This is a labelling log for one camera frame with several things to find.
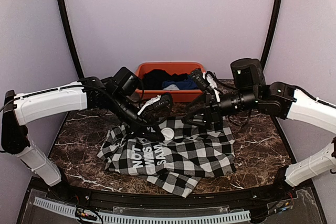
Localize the black white plaid shirt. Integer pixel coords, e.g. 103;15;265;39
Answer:
97;116;236;198

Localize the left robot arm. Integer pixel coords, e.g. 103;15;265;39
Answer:
1;67;164;201

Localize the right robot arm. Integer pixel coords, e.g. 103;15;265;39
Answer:
182;58;335;200

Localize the blue garment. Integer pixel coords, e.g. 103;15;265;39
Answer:
161;79;198;90

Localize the orange plastic basin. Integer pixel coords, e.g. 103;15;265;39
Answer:
135;62;205;102

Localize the black garment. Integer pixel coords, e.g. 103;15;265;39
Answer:
142;69;188;90

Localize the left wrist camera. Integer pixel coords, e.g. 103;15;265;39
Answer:
137;92;173;116

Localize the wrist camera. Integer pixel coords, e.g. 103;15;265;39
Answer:
137;92;173;116
190;68;220;102

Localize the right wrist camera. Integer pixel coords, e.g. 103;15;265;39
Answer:
190;68;220;102

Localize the white slotted cable duct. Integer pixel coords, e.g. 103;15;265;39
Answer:
33;197;251;224

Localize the black front rail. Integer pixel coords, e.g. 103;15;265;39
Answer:
35;179;297;212

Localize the right black frame post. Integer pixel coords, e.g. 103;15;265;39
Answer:
260;0;282;70

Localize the black frame post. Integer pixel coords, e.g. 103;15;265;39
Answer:
57;0;85;79
260;0;282;70

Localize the left black frame post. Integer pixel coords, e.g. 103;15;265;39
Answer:
57;0;85;79

